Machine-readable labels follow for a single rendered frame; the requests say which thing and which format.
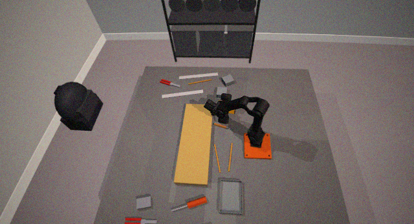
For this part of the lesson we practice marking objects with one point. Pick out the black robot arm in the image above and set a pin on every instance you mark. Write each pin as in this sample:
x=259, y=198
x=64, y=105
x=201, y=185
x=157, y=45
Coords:
x=255, y=133

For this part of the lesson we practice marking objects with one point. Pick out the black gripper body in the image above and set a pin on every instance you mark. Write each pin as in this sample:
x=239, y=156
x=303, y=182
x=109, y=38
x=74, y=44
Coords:
x=227, y=97

